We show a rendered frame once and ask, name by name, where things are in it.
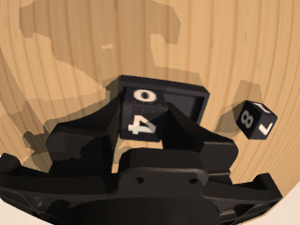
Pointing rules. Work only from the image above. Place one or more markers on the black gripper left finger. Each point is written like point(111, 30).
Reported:
point(86, 145)

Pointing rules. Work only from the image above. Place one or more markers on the black open tray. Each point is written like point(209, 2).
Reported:
point(190, 99)

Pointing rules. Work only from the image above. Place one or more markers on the black cube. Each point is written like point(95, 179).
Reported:
point(143, 115)
point(256, 120)

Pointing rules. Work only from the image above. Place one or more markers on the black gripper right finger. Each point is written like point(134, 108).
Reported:
point(218, 152)

